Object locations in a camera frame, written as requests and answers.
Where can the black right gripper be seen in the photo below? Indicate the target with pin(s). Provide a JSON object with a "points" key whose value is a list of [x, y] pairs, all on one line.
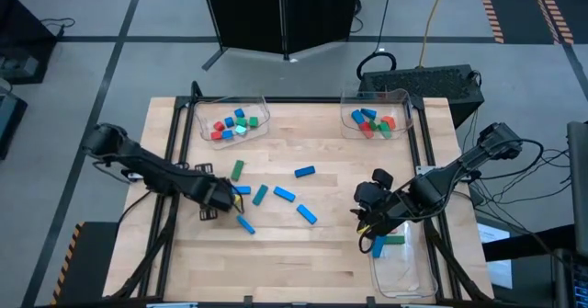
{"points": [[379, 204]]}

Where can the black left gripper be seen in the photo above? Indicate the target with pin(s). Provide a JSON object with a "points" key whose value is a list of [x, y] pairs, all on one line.
{"points": [[220, 197]]}

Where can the yellow long block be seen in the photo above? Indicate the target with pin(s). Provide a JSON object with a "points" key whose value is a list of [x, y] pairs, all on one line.
{"points": [[237, 201]]}

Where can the green long block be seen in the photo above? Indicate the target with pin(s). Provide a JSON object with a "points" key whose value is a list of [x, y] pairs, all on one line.
{"points": [[237, 170], [395, 240]]}

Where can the teal long block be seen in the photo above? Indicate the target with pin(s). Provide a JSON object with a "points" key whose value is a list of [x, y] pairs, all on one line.
{"points": [[260, 194]]}

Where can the small red block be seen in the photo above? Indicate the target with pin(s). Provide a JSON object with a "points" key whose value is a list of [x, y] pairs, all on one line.
{"points": [[216, 135], [219, 126]]}

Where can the small blue block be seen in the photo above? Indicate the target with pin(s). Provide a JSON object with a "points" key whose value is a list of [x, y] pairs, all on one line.
{"points": [[227, 134], [239, 112]]}

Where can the small light cyan cube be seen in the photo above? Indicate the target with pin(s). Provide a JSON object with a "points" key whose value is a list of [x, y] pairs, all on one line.
{"points": [[240, 129]]}

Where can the green wedge block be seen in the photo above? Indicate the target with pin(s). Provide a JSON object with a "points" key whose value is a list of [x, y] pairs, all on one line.
{"points": [[386, 132], [373, 125]]}

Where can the light blue long block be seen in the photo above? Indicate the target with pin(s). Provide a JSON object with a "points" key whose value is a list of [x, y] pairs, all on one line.
{"points": [[306, 214]]}

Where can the red wedge block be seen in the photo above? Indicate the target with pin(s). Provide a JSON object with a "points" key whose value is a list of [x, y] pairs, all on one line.
{"points": [[366, 130]]}

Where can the blue half-cylinder block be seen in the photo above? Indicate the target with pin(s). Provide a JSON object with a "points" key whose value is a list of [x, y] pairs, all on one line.
{"points": [[229, 122]]}

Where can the small green cube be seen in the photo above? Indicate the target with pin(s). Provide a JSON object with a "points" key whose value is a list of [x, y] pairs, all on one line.
{"points": [[241, 121]]}

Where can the dark blue rectangular block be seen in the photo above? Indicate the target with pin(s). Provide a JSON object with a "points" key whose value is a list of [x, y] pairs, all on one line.
{"points": [[304, 171]]}

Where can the green half-cylinder block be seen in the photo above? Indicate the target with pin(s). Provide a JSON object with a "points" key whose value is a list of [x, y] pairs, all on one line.
{"points": [[253, 122]]}

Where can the orange triangular block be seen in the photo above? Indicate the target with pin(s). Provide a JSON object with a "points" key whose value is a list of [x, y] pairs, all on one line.
{"points": [[388, 122]]}

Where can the medium blue block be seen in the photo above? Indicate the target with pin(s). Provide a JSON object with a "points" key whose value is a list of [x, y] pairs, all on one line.
{"points": [[368, 113], [358, 117]]}

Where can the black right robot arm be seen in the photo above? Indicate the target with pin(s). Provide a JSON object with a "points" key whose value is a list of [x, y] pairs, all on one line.
{"points": [[459, 170]]}

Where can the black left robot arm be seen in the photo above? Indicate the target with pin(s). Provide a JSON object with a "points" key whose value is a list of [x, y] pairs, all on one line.
{"points": [[151, 172]]}

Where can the yellow tag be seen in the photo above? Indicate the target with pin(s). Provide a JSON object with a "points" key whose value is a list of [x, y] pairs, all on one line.
{"points": [[363, 229]]}

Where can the clear plastic bin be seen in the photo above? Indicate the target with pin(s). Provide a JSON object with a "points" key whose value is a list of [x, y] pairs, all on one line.
{"points": [[409, 271], [257, 135], [399, 106]]}

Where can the white lit screen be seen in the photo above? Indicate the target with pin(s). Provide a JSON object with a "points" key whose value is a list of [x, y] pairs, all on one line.
{"points": [[494, 234]]}

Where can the black perforated computer case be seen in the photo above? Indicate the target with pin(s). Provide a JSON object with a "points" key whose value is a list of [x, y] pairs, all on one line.
{"points": [[422, 85]]}

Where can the black mat orange striped edge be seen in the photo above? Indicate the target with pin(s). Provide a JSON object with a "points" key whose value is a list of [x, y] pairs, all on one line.
{"points": [[514, 9], [574, 0], [92, 262]]}

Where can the black room divider panel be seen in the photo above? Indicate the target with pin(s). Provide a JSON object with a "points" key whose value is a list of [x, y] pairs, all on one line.
{"points": [[257, 14]]}

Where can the grey monitor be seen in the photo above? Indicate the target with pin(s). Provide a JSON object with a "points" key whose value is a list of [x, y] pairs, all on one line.
{"points": [[580, 184]]}

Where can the grey box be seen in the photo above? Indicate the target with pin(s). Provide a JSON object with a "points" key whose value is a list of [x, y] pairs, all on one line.
{"points": [[18, 66]]}

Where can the black desk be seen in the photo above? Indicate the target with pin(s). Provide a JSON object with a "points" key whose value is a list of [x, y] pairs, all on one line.
{"points": [[23, 23]]}

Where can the black metal rig frame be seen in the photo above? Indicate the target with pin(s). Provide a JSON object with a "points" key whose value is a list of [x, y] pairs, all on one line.
{"points": [[298, 99]]}

